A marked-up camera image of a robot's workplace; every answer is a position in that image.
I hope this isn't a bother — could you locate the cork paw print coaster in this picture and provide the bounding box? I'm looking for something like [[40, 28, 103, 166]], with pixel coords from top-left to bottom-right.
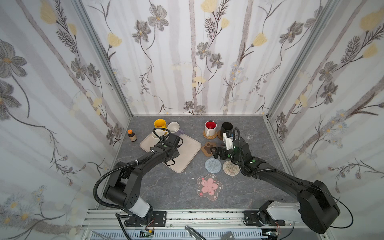
[[201, 142, 217, 157]]

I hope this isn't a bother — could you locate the woven rattan round coaster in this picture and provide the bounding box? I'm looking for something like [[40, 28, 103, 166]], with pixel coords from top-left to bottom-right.
[[203, 132, 217, 140]]

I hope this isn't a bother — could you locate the grey round coaster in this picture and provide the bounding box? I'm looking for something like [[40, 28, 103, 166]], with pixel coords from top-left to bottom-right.
[[205, 158, 222, 174]]

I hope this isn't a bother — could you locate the round wooden coaster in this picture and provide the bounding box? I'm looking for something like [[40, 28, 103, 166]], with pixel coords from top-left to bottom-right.
[[217, 131, 223, 141]]

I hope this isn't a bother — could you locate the lavender mug white inside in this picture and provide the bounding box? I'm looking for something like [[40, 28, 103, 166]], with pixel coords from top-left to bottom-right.
[[167, 122, 184, 136]]

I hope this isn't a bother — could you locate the beige serving tray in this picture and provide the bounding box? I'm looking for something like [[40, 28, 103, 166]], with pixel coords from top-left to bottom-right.
[[140, 134, 202, 173]]

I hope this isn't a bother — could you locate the black mug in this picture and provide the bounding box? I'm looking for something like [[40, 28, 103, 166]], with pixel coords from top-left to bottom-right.
[[219, 122, 233, 139]]

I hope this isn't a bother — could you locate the yellow mug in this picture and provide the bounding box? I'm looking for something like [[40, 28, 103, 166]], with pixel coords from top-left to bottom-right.
[[154, 119, 167, 129]]

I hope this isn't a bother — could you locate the white mug red inside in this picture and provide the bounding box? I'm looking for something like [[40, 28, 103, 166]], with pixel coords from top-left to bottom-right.
[[204, 121, 217, 136]]

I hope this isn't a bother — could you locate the pink flower coaster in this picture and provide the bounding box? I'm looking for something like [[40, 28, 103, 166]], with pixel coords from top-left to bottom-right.
[[197, 174, 224, 201]]

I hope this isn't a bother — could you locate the white mug with handle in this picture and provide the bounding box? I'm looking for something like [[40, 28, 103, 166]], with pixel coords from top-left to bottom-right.
[[151, 129, 168, 140]]

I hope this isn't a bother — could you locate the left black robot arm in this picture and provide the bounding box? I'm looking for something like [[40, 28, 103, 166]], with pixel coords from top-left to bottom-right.
[[93, 134, 184, 219]]

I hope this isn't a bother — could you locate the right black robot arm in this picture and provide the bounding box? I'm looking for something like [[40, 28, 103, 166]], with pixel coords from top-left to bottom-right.
[[210, 140, 341, 234]]

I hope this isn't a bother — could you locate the small brown bottle orange cap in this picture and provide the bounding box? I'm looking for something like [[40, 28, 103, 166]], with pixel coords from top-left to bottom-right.
[[127, 130, 137, 142]]

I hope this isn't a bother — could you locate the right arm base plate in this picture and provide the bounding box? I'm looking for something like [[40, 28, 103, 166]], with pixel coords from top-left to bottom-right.
[[243, 210, 286, 227]]

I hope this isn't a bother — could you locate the aluminium frame rail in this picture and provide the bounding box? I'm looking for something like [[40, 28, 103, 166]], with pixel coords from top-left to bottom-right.
[[80, 209, 328, 240]]

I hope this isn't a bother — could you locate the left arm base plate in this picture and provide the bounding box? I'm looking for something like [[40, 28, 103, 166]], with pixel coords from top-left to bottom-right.
[[124, 211, 167, 228]]

